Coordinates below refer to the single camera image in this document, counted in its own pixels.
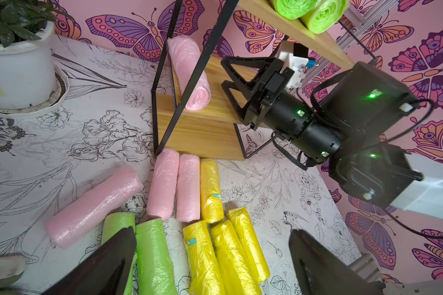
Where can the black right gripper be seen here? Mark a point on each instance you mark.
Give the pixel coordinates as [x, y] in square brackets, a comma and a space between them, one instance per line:
[256, 84]

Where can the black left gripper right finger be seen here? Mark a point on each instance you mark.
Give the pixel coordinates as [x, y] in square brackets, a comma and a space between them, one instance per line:
[319, 272]

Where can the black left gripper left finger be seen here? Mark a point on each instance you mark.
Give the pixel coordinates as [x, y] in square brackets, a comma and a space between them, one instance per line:
[103, 273]

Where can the pink roll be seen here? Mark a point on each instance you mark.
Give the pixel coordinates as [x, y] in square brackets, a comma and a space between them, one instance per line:
[188, 189]
[163, 185]
[185, 53]
[77, 219]

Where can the yellow roll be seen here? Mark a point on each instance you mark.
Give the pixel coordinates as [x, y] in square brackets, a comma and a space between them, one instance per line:
[245, 232]
[235, 273]
[211, 203]
[206, 278]

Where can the green roll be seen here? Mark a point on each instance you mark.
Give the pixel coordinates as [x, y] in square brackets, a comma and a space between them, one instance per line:
[324, 15]
[114, 225]
[293, 9]
[154, 265]

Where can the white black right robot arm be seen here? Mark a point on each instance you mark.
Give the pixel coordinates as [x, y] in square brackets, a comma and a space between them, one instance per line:
[343, 130]

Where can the wooden three-tier shelf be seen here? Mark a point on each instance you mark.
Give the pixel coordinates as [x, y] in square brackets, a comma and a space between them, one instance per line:
[211, 132]

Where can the white green work glove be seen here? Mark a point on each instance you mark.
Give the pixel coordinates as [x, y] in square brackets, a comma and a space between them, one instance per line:
[11, 270]

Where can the potted green plant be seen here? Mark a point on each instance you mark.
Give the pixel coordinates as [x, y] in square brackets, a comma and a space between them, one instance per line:
[31, 84]

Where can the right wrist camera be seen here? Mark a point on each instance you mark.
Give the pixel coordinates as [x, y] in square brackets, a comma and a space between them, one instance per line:
[295, 57]

